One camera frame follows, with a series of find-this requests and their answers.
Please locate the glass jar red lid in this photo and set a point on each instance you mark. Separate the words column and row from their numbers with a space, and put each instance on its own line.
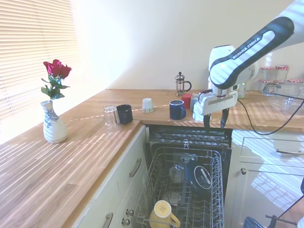
column 263, row 85
column 267, row 73
column 295, row 80
column 282, row 72

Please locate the grey cup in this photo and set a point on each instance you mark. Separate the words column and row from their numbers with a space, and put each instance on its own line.
column 194, row 102

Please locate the dark blue plate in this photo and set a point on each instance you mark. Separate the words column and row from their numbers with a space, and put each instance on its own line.
column 202, row 177

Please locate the blue ribbed object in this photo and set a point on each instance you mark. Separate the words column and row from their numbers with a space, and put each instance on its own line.
column 252, row 223

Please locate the window blind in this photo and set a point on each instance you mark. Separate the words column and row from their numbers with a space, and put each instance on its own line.
column 35, row 35

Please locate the clear drinking glass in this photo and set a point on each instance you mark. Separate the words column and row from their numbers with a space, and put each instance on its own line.
column 111, row 118

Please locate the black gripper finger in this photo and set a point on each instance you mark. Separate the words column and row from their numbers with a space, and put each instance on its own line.
column 224, row 118
column 206, row 123

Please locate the black clamp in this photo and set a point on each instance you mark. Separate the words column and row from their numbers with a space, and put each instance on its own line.
column 273, row 219

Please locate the cream cabinet with drawers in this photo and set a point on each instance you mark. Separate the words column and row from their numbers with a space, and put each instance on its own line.
column 123, row 166

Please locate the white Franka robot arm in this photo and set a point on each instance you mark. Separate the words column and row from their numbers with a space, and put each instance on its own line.
column 247, row 50

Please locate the clear glass in rack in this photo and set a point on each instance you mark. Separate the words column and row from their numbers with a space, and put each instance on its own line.
column 176, row 173

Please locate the cream cabinet with door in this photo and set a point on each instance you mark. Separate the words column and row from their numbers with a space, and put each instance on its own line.
column 261, row 190

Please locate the red rose with leaves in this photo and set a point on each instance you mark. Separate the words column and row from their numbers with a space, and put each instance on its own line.
column 57, row 69

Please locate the white vase blue print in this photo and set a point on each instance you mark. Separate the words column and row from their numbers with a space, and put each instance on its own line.
column 54, row 130

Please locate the yellow mug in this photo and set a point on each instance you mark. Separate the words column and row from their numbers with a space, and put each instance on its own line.
column 162, row 210

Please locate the small white patterned cup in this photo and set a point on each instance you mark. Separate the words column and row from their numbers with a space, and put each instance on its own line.
column 147, row 105

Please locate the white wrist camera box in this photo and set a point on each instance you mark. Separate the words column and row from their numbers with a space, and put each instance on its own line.
column 203, row 97

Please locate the black built-in dishwasher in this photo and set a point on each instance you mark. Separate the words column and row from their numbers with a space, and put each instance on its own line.
column 190, row 133

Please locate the dark navy mug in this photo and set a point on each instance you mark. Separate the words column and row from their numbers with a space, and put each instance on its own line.
column 125, row 114

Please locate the glass french press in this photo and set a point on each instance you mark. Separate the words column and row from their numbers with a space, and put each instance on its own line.
column 181, row 85

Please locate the red mug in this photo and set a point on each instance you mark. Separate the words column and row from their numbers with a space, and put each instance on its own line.
column 186, row 101

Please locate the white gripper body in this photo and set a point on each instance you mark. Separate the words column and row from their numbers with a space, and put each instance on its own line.
column 221, row 102

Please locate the round metal knob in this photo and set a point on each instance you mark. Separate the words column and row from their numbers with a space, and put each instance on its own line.
column 129, row 212
column 243, row 171
column 126, row 221

